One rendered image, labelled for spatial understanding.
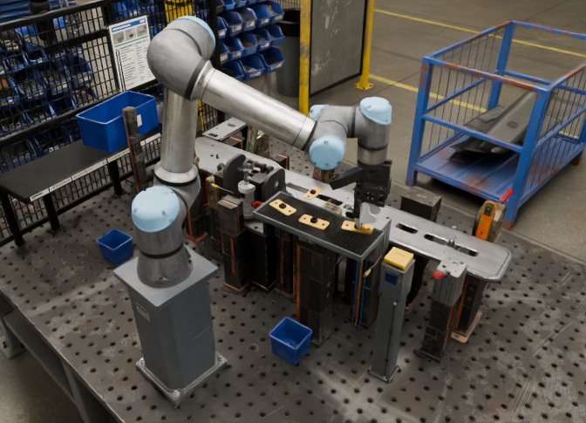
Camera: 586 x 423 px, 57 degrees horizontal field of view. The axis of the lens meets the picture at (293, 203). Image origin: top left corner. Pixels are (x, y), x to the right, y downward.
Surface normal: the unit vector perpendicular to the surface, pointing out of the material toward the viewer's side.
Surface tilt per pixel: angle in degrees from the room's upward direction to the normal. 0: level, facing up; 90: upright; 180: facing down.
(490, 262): 0
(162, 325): 90
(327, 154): 90
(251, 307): 0
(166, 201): 7
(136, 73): 90
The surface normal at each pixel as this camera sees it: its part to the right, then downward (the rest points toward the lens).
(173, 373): 0.00, 0.56
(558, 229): 0.00, -0.83
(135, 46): 0.82, 0.32
